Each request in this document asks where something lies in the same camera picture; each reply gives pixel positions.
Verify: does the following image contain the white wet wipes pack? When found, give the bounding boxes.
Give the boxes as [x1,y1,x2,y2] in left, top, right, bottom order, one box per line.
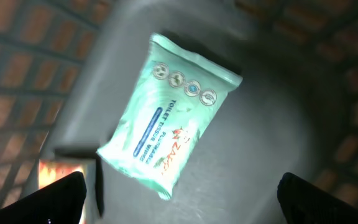
[97,33,242,200]

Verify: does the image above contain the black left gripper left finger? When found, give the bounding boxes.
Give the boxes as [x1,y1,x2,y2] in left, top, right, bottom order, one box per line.
[0,171,87,224]

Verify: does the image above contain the grey plastic mesh basket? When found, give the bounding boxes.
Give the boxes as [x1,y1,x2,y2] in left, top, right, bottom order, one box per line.
[0,1,358,223]

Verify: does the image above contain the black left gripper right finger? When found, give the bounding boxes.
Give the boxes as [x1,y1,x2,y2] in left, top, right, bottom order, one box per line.
[277,172,358,224]

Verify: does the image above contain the orange small box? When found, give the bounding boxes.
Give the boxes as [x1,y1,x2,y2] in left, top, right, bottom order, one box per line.
[38,147,104,223]

